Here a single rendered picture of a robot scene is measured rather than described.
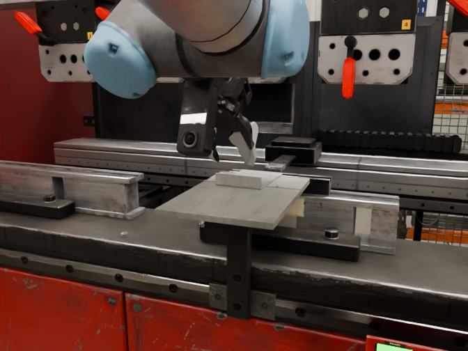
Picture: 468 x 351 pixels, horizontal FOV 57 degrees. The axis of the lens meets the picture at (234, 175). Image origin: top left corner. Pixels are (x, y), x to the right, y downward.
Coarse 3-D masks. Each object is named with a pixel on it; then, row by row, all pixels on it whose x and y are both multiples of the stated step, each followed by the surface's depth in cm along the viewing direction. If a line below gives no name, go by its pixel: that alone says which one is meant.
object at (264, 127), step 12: (252, 84) 81; (264, 84) 80; (276, 84) 80; (288, 84) 79; (252, 96) 82; (264, 96) 81; (276, 96) 80; (288, 96) 79; (252, 108) 82; (264, 108) 81; (276, 108) 81; (288, 108) 80; (252, 120) 83; (264, 120) 82; (276, 120) 81; (288, 120) 80; (264, 132) 83; (276, 132) 82; (288, 132) 82
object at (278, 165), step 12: (276, 144) 103; (288, 144) 102; (300, 144) 101; (312, 144) 102; (276, 156) 102; (288, 156) 100; (300, 156) 100; (312, 156) 99; (264, 168) 88; (276, 168) 87
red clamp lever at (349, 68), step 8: (344, 40) 67; (352, 40) 66; (352, 48) 68; (352, 56) 68; (344, 64) 68; (352, 64) 68; (344, 72) 69; (352, 72) 68; (344, 80) 69; (352, 80) 68; (344, 88) 69; (352, 88) 69; (344, 96) 69
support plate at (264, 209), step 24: (192, 192) 71; (216, 192) 71; (240, 192) 71; (264, 192) 71; (288, 192) 71; (168, 216) 62; (192, 216) 61; (216, 216) 59; (240, 216) 59; (264, 216) 59
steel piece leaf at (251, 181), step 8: (216, 176) 75; (224, 176) 75; (232, 176) 74; (240, 176) 74; (248, 176) 73; (256, 176) 81; (264, 176) 81; (272, 176) 81; (216, 184) 76; (224, 184) 75; (232, 184) 75; (240, 184) 74; (248, 184) 73; (256, 184) 73; (264, 184) 76
